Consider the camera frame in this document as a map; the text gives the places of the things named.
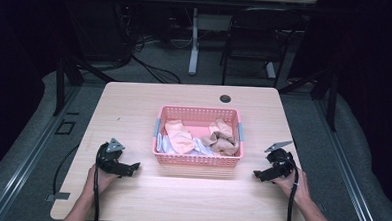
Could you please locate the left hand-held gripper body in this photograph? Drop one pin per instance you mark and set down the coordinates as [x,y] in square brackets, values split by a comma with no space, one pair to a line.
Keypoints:
[110,160]

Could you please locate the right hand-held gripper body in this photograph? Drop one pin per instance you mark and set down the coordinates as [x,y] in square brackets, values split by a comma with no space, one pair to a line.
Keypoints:
[280,161]

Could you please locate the person's left hand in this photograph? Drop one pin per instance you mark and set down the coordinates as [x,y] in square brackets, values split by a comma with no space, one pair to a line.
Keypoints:
[100,181]

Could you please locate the person's right hand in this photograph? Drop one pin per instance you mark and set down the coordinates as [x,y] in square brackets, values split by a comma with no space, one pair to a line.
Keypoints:
[292,188]

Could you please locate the beige sock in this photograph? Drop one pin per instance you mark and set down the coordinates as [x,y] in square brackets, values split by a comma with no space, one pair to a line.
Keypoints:
[223,140]

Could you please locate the pink sock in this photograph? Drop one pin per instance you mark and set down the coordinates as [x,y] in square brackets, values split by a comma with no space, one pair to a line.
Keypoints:
[180,136]

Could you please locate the pink plastic basket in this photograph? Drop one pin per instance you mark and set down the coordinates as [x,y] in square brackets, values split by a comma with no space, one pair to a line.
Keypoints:
[195,160]

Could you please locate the white sock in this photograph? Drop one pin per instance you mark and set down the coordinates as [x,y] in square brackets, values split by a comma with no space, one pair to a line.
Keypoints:
[202,148]

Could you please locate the grey tape strip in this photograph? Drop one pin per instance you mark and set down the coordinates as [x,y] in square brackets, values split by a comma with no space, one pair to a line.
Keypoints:
[58,196]

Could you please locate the black table grommet hole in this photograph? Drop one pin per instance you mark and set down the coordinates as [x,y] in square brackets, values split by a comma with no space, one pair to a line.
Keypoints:
[225,98]

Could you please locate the black metal stand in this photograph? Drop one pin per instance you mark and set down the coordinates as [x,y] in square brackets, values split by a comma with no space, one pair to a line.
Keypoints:
[328,93]
[65,81]

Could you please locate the white desk leg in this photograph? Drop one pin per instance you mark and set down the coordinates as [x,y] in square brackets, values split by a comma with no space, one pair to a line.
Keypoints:
[271,70]
[194,43]

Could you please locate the black folding chair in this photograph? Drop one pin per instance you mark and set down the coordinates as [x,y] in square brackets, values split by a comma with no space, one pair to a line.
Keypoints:
[260,33]

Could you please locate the grey metal floor rail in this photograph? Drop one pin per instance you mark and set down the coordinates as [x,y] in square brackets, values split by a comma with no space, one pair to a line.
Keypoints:
[345,170]
[32,156]

